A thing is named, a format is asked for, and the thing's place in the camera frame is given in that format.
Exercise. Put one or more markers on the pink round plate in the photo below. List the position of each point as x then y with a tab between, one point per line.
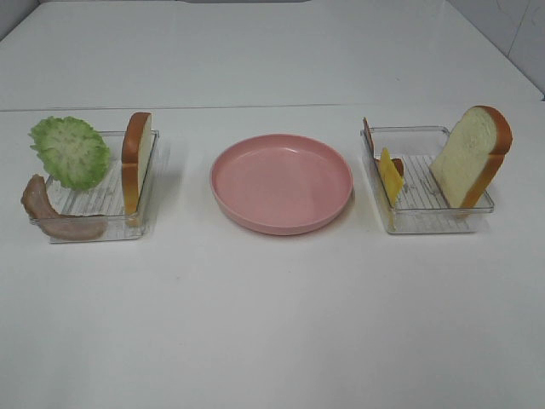
281	184

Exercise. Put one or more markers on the green lettuce leaf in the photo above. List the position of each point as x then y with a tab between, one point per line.
72	151

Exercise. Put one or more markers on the right clear plastic tray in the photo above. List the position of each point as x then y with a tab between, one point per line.
420	208

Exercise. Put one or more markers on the left clear plastic tray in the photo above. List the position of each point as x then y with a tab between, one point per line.
107	197

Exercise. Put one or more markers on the bread slice from tray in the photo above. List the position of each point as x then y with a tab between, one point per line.
136	150

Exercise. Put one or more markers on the clear plastic tray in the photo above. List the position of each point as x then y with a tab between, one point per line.
107	197
420	208

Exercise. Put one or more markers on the bread slice in right tray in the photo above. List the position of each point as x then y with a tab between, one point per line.
470	159

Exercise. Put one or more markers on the yellow cheese slice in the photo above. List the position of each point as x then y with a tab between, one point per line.
391	171

